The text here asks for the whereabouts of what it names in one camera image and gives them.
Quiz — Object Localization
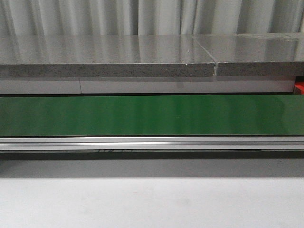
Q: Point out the green conveyor belt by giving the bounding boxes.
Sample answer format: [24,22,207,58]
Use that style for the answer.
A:
[0,95,304,136]

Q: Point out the grey stone countertop slab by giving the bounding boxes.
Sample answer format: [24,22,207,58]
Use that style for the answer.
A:
[0,33,304,95]

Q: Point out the red plastic bin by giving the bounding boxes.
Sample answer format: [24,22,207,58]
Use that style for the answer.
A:
[294,82,304,95]

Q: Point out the grey pleated curtain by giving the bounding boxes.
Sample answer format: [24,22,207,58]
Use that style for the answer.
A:
[0,0,304,37]

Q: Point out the aluminium conveyor side rail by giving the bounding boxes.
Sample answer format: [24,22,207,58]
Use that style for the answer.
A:
[0,136,304,151]

